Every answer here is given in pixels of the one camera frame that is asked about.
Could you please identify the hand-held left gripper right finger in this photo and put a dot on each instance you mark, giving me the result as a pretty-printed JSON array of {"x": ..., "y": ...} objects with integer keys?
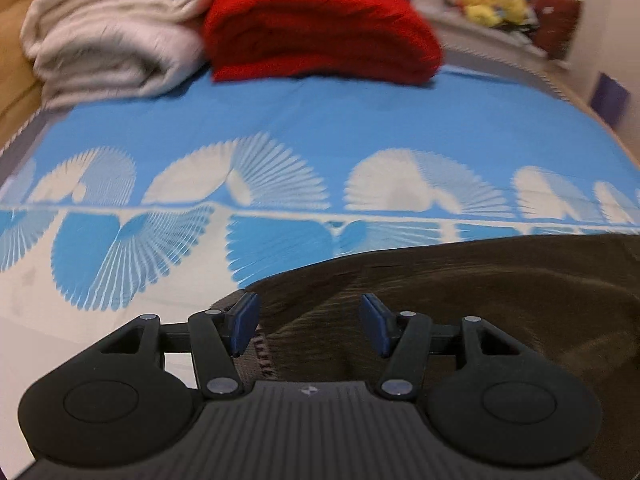
[{"x": 374, "y": 321}]

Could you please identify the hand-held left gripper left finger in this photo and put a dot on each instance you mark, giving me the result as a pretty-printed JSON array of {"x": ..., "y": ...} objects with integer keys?
[{"x": 246, "y": 321}]

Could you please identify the blue white printed bedsheet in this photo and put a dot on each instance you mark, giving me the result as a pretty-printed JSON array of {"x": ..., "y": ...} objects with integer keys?
[{"x": 300, "y": 125}]

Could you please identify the red folded blanket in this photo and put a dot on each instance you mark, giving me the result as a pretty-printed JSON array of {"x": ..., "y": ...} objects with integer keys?
[{"x": 320, "y": 25}]

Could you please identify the purple box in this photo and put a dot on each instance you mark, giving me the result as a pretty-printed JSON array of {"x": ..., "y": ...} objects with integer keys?
[{"x": 610, "y": 97}]

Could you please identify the white folded blanket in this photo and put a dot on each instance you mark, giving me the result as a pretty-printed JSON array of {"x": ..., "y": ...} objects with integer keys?
[{"x": 110, "y": 25}]

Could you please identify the yellow plush toy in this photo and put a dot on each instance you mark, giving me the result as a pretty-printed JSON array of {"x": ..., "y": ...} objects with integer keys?
[{"x": 492, "y": 2}]

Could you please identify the dark red bag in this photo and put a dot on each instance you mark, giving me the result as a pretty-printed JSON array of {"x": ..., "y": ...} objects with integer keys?
[{"x": 557, "y": 20}]

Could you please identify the wooden headboard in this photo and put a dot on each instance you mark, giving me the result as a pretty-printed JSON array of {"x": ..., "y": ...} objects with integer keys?
[{"x": 12, "y": 45}]

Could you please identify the wooden bed frame edge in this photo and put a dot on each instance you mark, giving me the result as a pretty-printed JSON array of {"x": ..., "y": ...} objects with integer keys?
[{"x": 575, "y": 95}]

